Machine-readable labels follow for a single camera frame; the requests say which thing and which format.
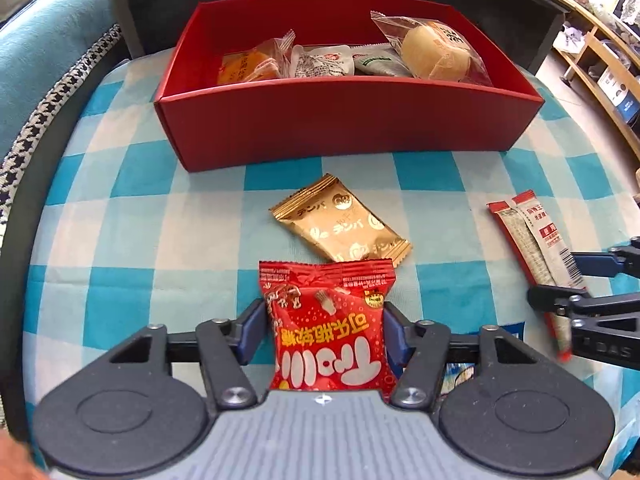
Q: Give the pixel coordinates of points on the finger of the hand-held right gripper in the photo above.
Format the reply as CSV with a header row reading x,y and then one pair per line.
x,y
555,302
595,263

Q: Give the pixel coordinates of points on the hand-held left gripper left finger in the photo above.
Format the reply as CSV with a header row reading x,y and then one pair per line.
x,y
250,332

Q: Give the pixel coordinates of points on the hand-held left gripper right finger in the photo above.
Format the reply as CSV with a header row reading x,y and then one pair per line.
x,y
396,335

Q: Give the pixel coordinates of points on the red white stick packet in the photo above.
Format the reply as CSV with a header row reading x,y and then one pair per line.
x,y
540,245

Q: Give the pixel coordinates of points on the red snack packet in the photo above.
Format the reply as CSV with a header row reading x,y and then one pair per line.
x,y
325,340

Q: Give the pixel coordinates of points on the red cardboard box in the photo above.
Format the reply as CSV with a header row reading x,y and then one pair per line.
x,y
325,125

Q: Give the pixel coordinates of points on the bun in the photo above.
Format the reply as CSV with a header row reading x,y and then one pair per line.
x,y
435,55

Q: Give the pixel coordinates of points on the orange snack packet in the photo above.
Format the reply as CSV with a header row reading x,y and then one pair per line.
x,y
240,67

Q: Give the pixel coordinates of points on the white packet red label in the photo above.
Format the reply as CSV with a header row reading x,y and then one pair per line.
x,y
320,62

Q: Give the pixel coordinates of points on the blue white packet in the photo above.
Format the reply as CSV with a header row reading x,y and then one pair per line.
x,y
462,375

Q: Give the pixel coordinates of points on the gold snack packet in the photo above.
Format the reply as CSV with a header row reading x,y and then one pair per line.
x,y
335,225

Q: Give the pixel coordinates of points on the blue white checked blanket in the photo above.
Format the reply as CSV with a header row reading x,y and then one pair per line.
x,y
150,235

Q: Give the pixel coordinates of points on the wooden shelf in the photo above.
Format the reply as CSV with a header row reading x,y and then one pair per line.
x,y
595,45

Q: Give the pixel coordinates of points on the white packet green label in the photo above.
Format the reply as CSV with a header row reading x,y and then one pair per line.
x,y
380,65

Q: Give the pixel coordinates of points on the houndstooth cloth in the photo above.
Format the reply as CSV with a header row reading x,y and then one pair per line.
x,y
50,95

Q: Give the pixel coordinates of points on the teal sofa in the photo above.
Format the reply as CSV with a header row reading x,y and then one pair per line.
x,y
50,50

